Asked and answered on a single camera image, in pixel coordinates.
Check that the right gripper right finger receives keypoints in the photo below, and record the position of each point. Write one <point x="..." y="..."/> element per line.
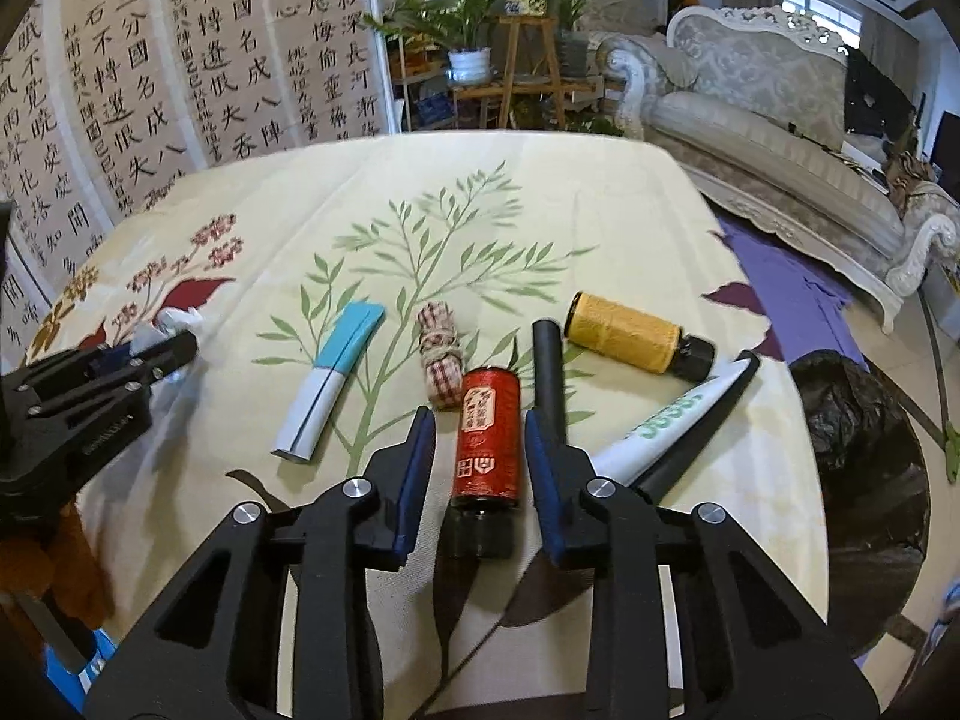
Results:
<point x="751" y="645"/>

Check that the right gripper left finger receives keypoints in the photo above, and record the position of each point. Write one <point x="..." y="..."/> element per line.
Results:
<point x="208" y="646"/>

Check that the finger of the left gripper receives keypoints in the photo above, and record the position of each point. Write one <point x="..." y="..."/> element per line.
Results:
<point x="169" y="352"/>

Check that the white tissue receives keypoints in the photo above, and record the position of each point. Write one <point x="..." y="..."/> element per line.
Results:
<point x="169" y="322"/>

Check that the white toothpaste tube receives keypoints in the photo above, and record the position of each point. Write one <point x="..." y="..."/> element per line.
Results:
<point x="656" y="454"/>

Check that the blue white paper box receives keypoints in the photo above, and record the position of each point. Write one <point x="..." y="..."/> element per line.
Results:
<point x="316" y="398"/>

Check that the black trash bag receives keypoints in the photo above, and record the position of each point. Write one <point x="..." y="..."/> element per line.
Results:
<point x="875" y="494"/>

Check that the yellow bottle black cap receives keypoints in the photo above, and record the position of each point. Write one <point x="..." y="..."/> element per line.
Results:
<point x="640" y="340"/>

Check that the plaid ribbon bundle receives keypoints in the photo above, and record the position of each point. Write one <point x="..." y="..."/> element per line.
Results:
<point x="440" y="356"/>

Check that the calligraphy folding screen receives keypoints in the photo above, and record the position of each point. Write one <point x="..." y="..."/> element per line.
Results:
<point x="107" y="103"/>

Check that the black tube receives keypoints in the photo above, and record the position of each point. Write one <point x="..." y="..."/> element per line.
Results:
<point x="549" y="378"/>

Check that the green slipper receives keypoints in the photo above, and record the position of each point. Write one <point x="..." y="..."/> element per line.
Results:
<point x="952" y="452"/>

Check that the floral cream tablecloth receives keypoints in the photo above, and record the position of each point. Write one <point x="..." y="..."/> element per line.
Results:
<point x="505" y="228"/>

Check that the purple floor cloth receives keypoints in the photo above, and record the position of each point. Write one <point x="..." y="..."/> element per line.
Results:
<point x="804" y="301"/>

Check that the white plant pot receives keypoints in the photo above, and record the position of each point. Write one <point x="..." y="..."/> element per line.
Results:
<point x="469" y="67"/>

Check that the wooden plant stand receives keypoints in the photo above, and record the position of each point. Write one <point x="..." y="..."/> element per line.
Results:
<point x="526" y="87"/>

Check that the ornate white sofa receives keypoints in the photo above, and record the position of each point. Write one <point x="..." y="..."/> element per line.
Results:
<point x="750" y="102"/>

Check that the dark covered cabinet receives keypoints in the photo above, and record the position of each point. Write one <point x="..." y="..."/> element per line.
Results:
<point x="945" y="154"/>

